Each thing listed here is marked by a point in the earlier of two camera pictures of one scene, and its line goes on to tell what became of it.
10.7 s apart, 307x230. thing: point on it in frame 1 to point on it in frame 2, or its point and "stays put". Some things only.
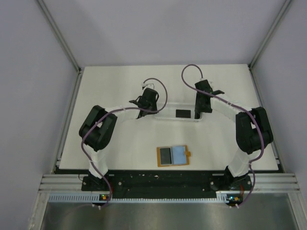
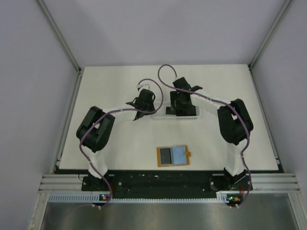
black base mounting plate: (165, 184) stays put
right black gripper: (198, 109) to (174, 104)
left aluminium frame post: (59, 34) stays put
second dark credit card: (165, 155) stays put
